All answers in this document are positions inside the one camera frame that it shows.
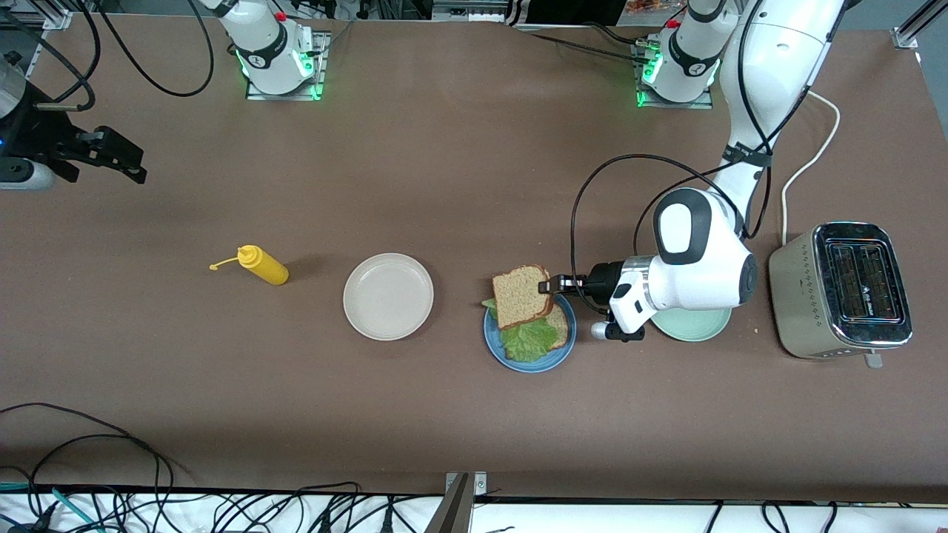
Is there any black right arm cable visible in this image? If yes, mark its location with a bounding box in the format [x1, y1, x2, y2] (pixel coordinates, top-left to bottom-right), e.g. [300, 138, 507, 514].
[0, 0, 216, 113]

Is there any beige round plate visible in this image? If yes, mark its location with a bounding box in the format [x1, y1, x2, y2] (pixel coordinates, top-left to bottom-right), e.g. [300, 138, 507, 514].
[343, 253, 435, 341]

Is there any long looping black cable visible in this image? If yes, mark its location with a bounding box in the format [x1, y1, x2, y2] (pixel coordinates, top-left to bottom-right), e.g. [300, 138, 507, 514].
[0, 403, 176, 533]

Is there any tangled black cable bundle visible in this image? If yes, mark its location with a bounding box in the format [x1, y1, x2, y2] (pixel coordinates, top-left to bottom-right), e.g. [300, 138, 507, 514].
[178, 481, 415, 533]

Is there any dark metal post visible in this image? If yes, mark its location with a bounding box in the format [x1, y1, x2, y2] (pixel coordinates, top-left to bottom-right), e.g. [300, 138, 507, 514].
[424, 474, 475, 533]

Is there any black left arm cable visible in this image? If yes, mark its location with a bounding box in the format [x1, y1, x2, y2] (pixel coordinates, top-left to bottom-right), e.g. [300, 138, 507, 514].
[569, 0, 849, 315]

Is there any green lettuce leaf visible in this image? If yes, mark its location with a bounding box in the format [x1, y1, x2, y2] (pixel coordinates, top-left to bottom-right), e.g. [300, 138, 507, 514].
[481, 298, 560, 363]

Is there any aluminium frame profile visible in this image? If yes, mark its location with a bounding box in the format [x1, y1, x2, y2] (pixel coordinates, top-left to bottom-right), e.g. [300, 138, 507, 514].
[0, 9, 71, 30]
[892, 0, 948, 51]

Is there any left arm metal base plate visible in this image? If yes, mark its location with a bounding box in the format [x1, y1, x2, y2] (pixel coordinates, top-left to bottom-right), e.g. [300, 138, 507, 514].
[632, 41, 715, 110]

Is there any beige chrome toaster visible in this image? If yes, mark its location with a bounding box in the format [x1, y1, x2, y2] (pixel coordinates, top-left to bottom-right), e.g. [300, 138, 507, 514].
[768, 221, 914, 369]

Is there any teal cable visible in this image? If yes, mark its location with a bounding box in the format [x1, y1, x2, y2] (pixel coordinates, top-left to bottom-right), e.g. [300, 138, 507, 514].
[0, 483, 101, 533]

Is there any thin black table cable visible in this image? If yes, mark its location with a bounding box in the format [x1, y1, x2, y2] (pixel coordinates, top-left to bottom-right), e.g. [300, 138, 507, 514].
[515, 22, 656, 66]

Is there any small metal table bracket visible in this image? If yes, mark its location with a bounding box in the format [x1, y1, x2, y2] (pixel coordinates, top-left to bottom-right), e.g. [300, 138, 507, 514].
[444, 472, 488, 495]

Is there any mint green round plate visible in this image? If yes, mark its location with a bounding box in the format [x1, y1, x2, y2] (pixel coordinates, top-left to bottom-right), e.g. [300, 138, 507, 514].
[650, 305, 733, 342]

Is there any brown bread slice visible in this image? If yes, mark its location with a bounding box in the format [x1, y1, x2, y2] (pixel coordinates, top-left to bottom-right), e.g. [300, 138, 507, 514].
[492, 265, 555, 331]
[507, 305, 570, 361]

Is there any yellow mustard squeeze bottle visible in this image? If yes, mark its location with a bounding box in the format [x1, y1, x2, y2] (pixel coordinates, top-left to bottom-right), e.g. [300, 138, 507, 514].
[210, 245, 290, 286]

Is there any grey power strip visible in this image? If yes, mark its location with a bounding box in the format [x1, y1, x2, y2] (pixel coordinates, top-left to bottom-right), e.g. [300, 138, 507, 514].
[432, 0, 519, 21]

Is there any white toaster power cord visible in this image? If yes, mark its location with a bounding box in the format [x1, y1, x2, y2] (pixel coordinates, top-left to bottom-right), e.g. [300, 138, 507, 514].
[781, 89, 841, 247]

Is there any blue round plate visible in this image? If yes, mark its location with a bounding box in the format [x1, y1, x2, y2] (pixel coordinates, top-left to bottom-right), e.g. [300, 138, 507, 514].
[484, 292, 578, 373]

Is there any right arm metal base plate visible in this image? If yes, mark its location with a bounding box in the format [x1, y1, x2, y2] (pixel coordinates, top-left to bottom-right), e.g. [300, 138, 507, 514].
[244, 31, 332, 101]

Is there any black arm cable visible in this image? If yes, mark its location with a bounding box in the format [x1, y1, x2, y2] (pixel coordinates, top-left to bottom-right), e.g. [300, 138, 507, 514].
[0, 0, 216, 113]
[569, 0, 849, 315]

